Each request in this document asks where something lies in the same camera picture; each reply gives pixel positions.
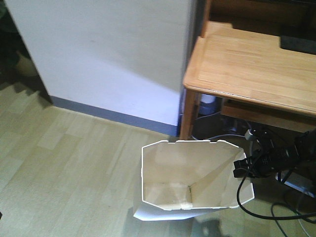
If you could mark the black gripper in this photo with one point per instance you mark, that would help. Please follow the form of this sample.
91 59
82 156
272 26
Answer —
264 163

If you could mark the white plastic trash bin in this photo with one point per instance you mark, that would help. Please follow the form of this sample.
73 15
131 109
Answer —
185 179

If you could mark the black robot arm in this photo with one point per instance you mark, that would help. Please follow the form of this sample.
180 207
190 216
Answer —
307 144

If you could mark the wooden desk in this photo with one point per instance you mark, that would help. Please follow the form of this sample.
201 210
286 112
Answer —
238 57

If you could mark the black monitor stand base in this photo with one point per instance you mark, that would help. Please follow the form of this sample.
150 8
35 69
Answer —
304 42

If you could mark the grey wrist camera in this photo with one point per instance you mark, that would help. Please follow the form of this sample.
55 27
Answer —
249 135

